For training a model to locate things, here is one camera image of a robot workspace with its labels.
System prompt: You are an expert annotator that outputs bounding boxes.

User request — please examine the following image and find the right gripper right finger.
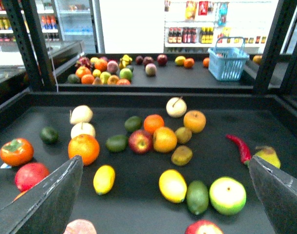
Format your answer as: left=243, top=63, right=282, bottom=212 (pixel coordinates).
left=248, top=156, right=297, bottom=234

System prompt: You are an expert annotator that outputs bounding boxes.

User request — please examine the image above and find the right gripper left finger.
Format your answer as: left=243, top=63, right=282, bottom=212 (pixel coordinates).
left=0, top=156, right=83, bottom=234

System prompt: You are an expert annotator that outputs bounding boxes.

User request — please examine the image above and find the yellow lemon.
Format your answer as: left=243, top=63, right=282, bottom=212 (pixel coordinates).
left=159, top=169, right=187, bottom=204
left=93, top=165, right=115, bottom=195

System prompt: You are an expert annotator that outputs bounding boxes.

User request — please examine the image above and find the mango orange red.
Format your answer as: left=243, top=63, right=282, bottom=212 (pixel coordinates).
left=13, top=191, right=27, bottom=201

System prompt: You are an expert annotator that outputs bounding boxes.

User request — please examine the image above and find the red pomegranate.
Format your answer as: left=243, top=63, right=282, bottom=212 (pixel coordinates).
left=15, top=162, right=50, bottom=192

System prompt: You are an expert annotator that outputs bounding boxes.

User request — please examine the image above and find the pink peach bottom edge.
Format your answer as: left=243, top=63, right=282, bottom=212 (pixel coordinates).
left=64, top=219, right=97, bottom=234

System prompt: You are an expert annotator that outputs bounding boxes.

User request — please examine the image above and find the yellow pear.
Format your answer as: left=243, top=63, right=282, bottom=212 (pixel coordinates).
left=255, top=146, right=281, bottom=169

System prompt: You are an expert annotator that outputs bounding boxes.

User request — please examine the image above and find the red chili pepper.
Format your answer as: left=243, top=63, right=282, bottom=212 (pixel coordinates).
left=225, top=134, right=252, bottom=166

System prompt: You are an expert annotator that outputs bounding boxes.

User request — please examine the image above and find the green apple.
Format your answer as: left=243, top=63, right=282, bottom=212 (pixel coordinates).
left=209, top=176, right=246, bottom=216

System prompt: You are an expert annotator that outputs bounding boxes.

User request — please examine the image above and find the orange persimmon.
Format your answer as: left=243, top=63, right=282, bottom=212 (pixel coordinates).
left=0, top=138, right=34, bottom=167

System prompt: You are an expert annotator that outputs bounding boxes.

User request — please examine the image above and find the large orange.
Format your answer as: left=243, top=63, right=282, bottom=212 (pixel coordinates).
left=68, top=134, right=100, bottom=166

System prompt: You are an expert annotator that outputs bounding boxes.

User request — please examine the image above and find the dark avocado far left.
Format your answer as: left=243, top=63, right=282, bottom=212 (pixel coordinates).
left=40, top=127, right=58, bottom=144

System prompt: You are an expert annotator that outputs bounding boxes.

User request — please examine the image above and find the green lime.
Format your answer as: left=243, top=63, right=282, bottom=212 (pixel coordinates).
left=186, top=180, right=209, bottom=215

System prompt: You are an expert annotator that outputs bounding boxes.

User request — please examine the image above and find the red apple bottom edge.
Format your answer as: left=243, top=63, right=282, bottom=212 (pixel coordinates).
left=185, top=219, right=223, bottom=234

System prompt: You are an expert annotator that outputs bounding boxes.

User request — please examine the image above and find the white pear left front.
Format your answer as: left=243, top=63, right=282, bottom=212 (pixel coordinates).
left=71, top=122, right=96, bottom=139

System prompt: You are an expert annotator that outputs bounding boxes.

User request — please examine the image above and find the green avocado front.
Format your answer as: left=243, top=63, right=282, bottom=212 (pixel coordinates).
left=106, top=135, right=128, bottom=153

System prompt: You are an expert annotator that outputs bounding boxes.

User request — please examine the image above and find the green avocado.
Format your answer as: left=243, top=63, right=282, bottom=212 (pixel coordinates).
left=124, top=116, right=143, bottom=133
left=106, top=135, right=128, bottom=153

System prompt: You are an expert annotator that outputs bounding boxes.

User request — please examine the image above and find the white pear left back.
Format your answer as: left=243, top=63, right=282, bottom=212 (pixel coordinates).
left=70, top=105, right=93, bottom=125

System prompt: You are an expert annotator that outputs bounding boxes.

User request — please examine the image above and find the kiwi lower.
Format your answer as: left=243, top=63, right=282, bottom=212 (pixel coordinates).
left=171, top=145, right=193, bottom=166

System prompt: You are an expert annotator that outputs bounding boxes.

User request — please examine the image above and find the kiwi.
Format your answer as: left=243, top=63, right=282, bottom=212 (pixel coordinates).
left=171, top=145, right=193, bottom=166
left=175, top=127, right=192, bottom=144

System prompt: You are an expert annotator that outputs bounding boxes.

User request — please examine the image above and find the orange apple-shaped fruit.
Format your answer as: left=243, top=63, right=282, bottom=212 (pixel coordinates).
left=183, top=110, right=206, bottom=133

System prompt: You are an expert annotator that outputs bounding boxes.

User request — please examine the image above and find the kiwi upper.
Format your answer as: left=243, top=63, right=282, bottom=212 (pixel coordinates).
left=175, top=127, right=192, bottom=144

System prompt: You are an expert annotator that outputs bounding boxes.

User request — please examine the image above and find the green avocado back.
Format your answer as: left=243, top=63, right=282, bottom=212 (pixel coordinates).
left=124, top=116, right=143, bottom=133

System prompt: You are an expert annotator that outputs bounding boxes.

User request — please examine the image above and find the orange fruit centre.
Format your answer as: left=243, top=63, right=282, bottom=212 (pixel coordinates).
left=153, top=127, right=177, bottom=153

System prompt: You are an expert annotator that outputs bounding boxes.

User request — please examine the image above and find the orange tangerine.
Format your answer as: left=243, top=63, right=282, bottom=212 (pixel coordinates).
left=143, top=114, right=165, bottom=135

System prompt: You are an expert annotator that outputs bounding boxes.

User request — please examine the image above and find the white pear with stem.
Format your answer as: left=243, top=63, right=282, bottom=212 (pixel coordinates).
left=166, top=97, right=187, bottom=118

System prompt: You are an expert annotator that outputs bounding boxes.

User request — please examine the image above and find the small blue basket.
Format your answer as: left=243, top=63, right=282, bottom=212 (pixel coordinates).
left=208, top=36, right=249, bottom=81

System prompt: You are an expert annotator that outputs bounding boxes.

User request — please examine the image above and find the black metal shelf frame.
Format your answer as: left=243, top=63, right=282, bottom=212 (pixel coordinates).
left=0, top=0, right=297, bottom=137

